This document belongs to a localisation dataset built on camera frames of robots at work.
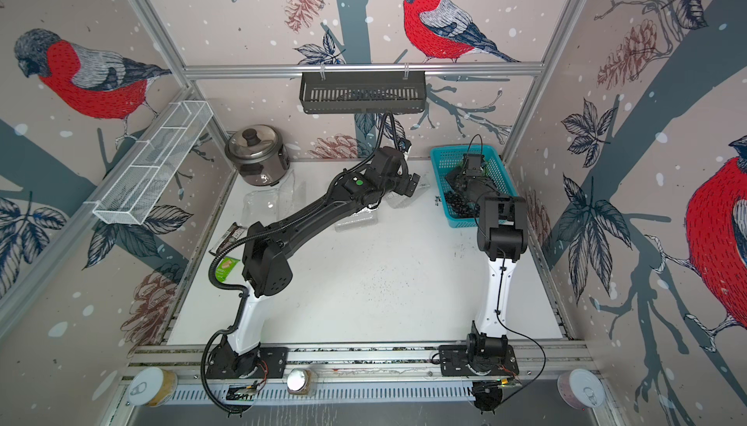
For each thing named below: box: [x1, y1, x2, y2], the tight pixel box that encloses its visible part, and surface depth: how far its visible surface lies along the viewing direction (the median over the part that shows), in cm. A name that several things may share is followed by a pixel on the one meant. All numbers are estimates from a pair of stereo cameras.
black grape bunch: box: [444, 191, 481, 218], surface depth 105 cm
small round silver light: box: [286, 367, 312, 395], surface depth 64 cm
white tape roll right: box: [557, 368, 606, 410], surface depth 67 cm
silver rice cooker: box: [224, 124, 290, 187], surface depth 106 cm
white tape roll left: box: [126, 366, 178, 408], surface depth 68 cm
